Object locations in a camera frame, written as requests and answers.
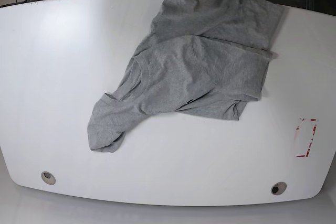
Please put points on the table cable grommet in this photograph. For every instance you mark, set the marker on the table cable grommet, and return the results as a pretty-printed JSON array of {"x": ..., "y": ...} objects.
[
  {"x": 278, "y": 188},
  {"x": 48, "y": 178}
]

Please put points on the grey t-shirt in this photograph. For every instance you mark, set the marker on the grey t-shirt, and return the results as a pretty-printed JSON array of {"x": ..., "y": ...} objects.
[{"x": 205, "y": 58}]

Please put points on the left table cable grommet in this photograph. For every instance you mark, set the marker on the left table cable grommet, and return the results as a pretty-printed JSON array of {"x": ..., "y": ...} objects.
[{"x": 48, "y": 178}]

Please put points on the right table cable grommet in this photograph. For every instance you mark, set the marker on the right table cable grommet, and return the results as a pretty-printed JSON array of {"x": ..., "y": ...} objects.
[{"x": 278, "y": 188}]

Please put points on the red tape rectangle marking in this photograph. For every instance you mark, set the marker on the red tape rectangle marking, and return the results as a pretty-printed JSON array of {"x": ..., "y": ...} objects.
[{"x": 304, "y": 136}]

